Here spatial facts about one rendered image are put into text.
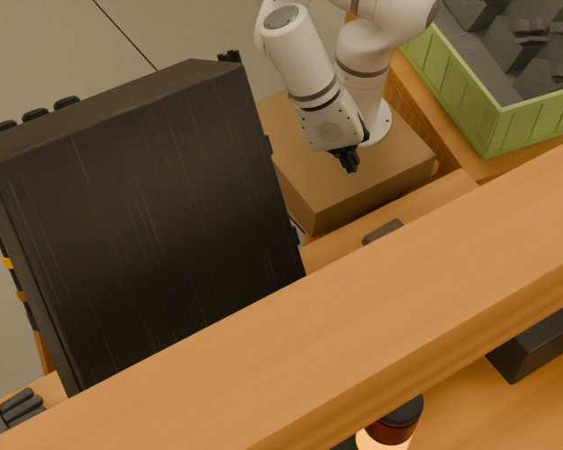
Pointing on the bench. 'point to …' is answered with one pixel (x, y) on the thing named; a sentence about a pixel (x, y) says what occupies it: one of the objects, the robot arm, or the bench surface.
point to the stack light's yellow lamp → (375, 443)
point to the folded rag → (382, 231)
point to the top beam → (347, 330)
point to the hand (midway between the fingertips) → (349, 160)
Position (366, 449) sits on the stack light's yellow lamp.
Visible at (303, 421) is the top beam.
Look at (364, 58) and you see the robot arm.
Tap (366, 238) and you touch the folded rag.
